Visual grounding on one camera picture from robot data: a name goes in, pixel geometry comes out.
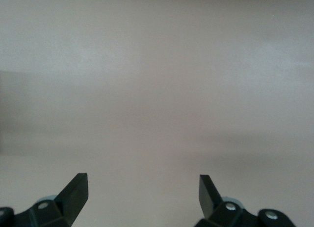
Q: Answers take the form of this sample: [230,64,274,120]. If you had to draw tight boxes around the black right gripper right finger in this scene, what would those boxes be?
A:
[195,174,296,227]

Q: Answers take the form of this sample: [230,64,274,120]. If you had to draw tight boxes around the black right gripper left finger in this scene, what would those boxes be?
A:
[0,172,88,227]

